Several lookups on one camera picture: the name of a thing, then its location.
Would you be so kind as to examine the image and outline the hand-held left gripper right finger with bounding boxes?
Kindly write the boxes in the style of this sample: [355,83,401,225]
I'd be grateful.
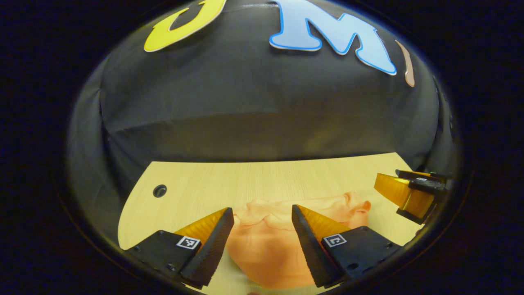
[291,204,404,288]

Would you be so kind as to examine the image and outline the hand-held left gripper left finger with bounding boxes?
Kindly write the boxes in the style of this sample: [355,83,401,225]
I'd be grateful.
[125,207,235,289]

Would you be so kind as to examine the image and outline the orange polo T-shirt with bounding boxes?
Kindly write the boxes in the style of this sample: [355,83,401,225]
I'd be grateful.
[225,191,372,289]

